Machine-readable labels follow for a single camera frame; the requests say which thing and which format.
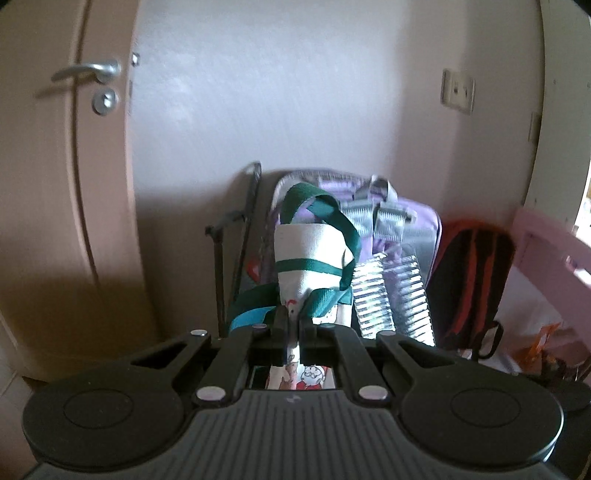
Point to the purple grey backpack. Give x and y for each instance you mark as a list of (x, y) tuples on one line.
[(415, 226)]

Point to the orange black backpack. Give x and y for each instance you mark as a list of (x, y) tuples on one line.
[(471, 281)]

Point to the pink furniture frame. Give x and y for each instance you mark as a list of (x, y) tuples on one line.
[(549, 240)]

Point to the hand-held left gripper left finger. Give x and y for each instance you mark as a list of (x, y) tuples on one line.
[(280, 339)]

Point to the black folded metal stand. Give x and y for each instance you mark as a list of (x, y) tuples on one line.
[(249, 207)]

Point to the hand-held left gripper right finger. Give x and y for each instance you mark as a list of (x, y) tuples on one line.
[(309, 342)]

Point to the clear ribbed plastic tray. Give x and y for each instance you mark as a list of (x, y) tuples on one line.
[(392, 300)]

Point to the beige wooden door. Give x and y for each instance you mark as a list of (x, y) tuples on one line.
[(51, 207)]

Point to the shiny snack wrappers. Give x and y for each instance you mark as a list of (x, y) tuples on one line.
[(547, 350)]

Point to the white plastic bag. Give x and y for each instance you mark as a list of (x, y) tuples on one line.
[(526, 309)]

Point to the round metal door lock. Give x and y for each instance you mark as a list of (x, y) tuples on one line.
[(104, 101)]

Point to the cream wardrobe panel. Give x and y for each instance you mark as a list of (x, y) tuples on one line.
[(561, 115)]

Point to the beige wall socket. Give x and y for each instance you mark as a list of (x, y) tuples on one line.
[(458, 91)]

